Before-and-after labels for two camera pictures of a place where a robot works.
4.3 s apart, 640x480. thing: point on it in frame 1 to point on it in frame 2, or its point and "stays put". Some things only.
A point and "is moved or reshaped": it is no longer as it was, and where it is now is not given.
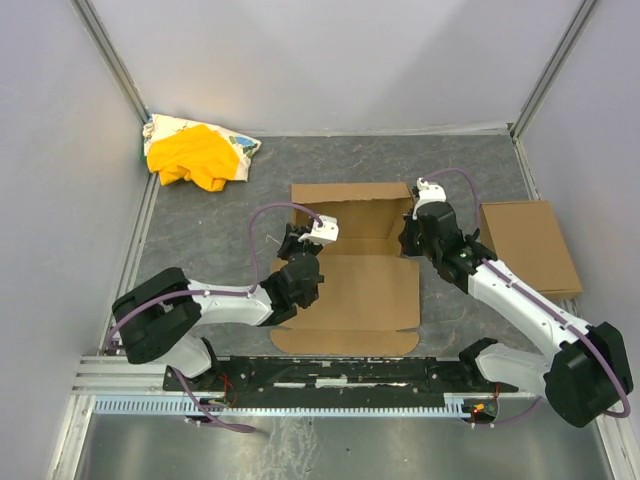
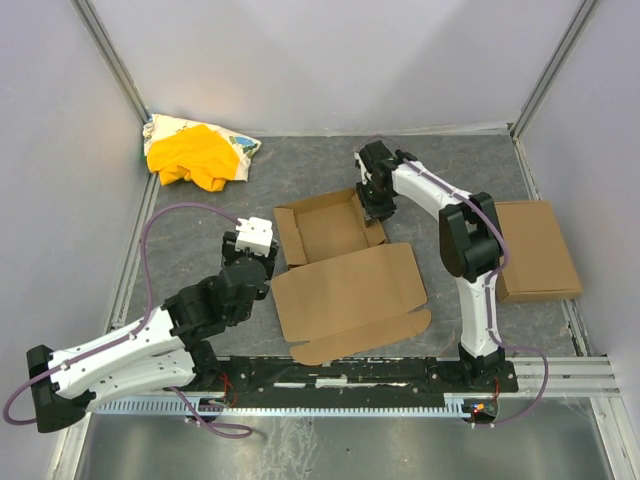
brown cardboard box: (368, 301) is moved or reshaped
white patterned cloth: (158, 126) stays put
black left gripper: (292, 242) to (229, 245)
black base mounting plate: (333, 377) stays put
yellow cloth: (200, 152) stays put
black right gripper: (411, 238) to (376, 201)
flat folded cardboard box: (529, 243) stays put
